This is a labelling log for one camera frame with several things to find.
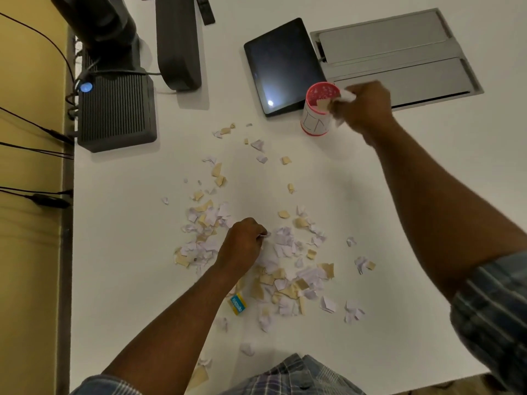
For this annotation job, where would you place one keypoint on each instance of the person's right hand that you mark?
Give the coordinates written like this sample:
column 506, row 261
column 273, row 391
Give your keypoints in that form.
column 368, row 106

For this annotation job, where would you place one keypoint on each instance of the person's left hand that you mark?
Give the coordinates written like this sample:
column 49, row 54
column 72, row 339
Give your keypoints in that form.
column 238, row 246

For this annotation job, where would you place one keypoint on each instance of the person's right fingers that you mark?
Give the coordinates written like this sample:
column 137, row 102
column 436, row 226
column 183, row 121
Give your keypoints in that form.
column 344, row 113

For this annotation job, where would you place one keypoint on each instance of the person's left fingers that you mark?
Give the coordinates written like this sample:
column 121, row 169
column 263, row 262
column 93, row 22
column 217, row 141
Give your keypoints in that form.
column 256, row 234

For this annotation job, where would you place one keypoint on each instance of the white paper piece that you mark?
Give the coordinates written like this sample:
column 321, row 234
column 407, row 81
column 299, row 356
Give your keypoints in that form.
column 347, row 95

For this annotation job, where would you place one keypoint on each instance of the person's right forearm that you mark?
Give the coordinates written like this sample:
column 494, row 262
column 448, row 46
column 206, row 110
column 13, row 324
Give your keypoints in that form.
column 436, row 209

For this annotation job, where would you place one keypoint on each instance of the person's left forearm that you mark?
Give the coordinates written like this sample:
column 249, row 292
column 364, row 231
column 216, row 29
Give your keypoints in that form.
column 177, row 329

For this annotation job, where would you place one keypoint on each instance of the tan paper scrap in cup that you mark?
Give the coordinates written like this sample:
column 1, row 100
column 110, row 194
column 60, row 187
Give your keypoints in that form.
column 323, row 104

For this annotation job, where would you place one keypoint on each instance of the red and white paper cup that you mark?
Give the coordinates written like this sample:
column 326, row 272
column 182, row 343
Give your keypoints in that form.
column 315, row 119

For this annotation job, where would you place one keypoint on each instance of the scattered torn paper scraps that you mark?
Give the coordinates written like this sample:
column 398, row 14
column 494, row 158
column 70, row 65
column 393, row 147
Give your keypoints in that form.
column 284, row 275

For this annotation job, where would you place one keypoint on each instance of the blue and yellow paper scrap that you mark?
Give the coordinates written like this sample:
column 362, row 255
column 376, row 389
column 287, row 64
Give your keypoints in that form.
column 238, row 304

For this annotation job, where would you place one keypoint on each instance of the black tablet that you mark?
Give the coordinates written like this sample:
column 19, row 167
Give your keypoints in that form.
column 282, row 65

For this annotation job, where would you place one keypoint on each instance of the blue plaid shirt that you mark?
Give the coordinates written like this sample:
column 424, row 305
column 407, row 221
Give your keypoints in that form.
column 296, row 378

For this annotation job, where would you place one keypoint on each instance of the small black bar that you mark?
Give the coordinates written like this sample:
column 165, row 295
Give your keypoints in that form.
column 205, row 8

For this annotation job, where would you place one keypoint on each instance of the dark grey flat stand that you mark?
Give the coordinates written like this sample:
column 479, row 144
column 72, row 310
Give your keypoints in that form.
column 178, row 41

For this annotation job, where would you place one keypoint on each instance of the dark grey ribbed box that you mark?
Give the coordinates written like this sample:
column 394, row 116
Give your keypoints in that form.
column 117, row 111

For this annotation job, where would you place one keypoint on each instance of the black rounded device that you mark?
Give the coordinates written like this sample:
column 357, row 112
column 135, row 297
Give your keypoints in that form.
column 99, row 20

